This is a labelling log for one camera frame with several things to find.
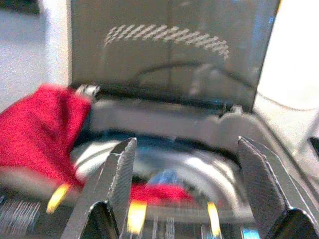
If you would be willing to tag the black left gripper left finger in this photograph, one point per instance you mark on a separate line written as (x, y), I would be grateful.
(104, 199)

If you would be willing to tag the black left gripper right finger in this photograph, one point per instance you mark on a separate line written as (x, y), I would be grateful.
(264, 189)

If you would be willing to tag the red cloth garment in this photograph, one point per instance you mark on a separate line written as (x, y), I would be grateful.
(37, 134)

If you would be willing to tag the grey top-loading washing machine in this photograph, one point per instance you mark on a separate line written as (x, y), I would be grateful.
(174, 119)

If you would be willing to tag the dark transparent washer lid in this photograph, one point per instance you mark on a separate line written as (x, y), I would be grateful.
(169, 59)

